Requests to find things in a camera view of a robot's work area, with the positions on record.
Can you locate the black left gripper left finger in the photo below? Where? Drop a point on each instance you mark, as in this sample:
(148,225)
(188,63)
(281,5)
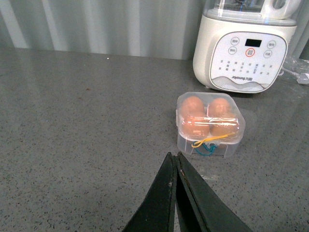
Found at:
(157,211)

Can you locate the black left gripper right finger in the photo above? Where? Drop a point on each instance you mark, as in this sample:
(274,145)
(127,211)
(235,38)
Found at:
(199,209)

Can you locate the brown egg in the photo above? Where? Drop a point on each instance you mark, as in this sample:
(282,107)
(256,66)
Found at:
(190,105)
(196,125)
(226,124)
(219,107)

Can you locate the clear plastic egg box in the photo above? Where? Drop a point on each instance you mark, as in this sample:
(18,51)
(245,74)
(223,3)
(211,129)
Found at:
(226,147)

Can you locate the yellow rubber band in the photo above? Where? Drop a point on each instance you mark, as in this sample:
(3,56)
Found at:
(197,144)

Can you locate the blue rubber band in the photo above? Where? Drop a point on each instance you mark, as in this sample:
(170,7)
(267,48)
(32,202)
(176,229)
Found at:
(206,150)

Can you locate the white soy milk maker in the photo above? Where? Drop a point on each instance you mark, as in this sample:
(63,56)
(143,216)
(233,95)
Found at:
(242,44)

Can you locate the clear plastic bag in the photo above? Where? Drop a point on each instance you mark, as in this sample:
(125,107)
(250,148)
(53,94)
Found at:
(296,70)

